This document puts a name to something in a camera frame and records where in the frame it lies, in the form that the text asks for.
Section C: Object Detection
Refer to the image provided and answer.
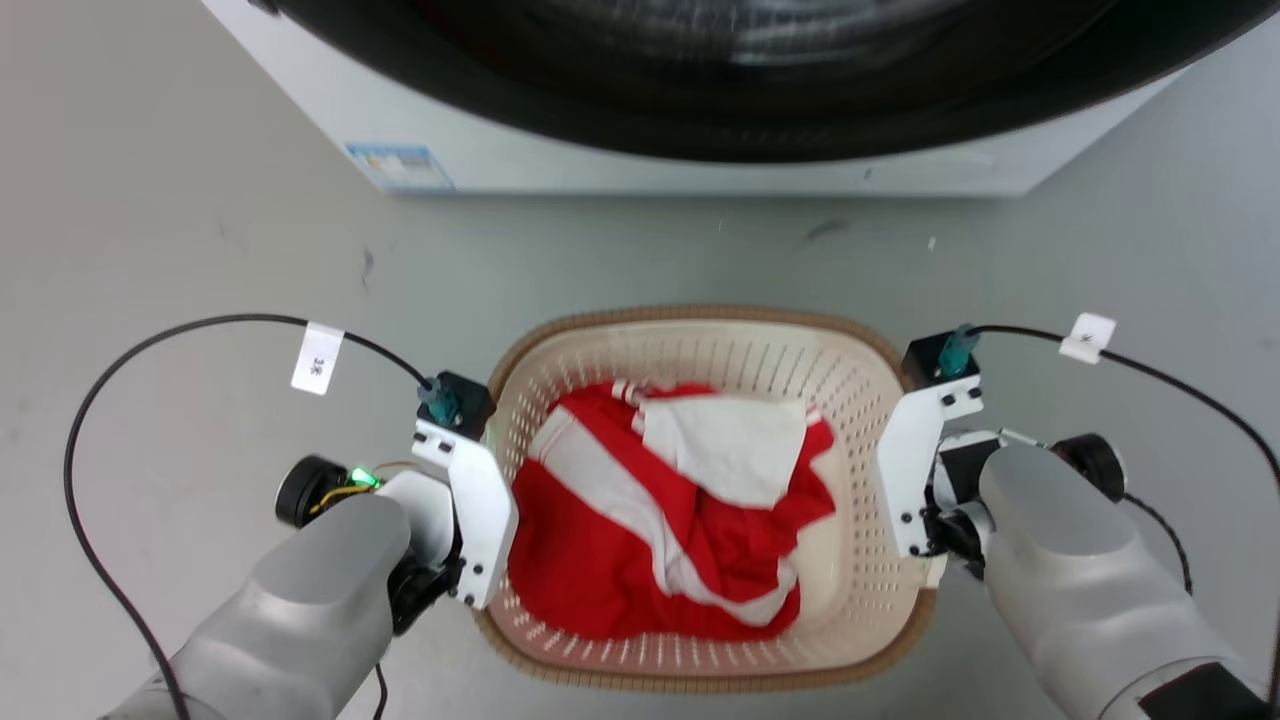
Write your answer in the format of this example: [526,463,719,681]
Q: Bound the blue energy label sticker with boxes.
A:
[345,143,456,193]

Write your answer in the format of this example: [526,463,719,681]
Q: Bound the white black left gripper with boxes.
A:
[388,418,520,637]

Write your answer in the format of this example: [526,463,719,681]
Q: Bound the small white paper cable tag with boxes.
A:
[1059,312,1118,365]

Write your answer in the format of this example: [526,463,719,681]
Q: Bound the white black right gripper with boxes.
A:
[877,378,1003,583]

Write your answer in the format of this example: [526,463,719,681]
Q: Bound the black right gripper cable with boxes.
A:
[966,324,1280,491]

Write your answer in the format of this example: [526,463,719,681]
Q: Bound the white paper tag with writing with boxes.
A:
[290,321,346,397]

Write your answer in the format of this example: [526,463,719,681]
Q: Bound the thin braided black arm cable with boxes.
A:
[1122,492,1194,597]

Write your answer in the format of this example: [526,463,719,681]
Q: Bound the white washing machine body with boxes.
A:
[200,0,1193,198]

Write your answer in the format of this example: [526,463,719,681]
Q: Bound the dark round washing machine opening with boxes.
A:
[268,0,1280,165]

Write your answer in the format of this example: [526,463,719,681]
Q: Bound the red and white striped garment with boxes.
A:
[506,378,838,644]

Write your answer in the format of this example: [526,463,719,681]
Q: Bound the beige perforated plastic laundry basket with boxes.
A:
[472,305,947,695]

